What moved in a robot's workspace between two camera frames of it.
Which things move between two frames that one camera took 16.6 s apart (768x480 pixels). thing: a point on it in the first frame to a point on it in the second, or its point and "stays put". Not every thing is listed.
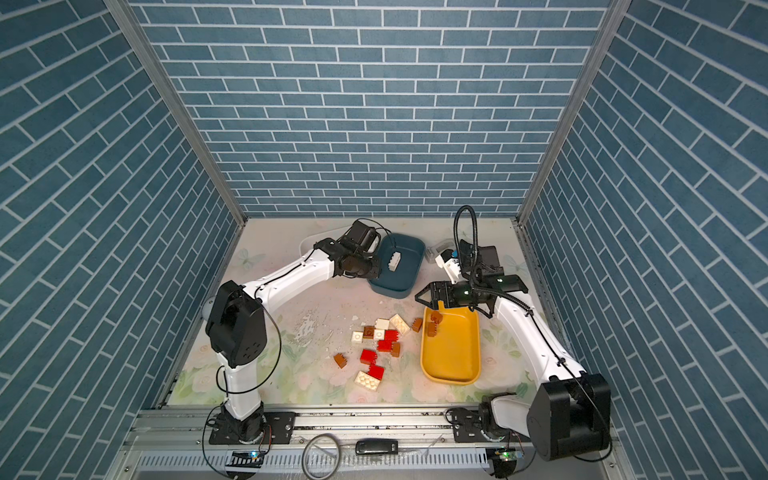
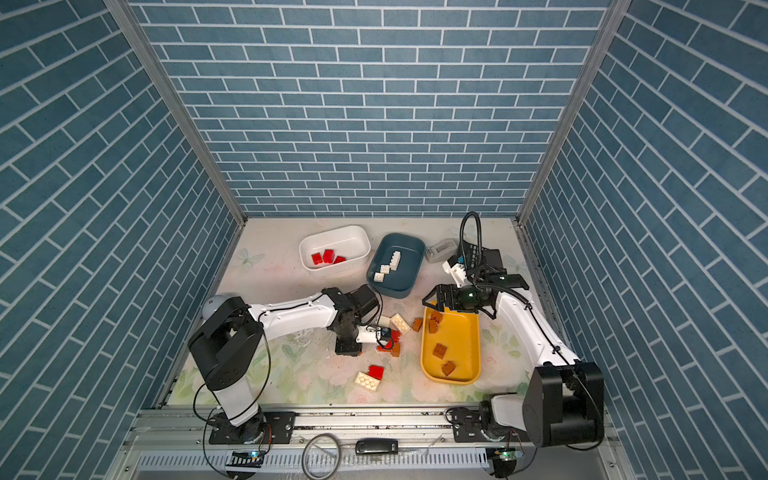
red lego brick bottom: x=376 y=371 stays put
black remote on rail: x=376 y=446 stays put
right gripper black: x=438 y=288 stays put
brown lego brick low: x=340 y=360 to x=448 y=367
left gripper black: x=374 y=269 to x=350 y=348
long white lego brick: x=394 y=261 stays put
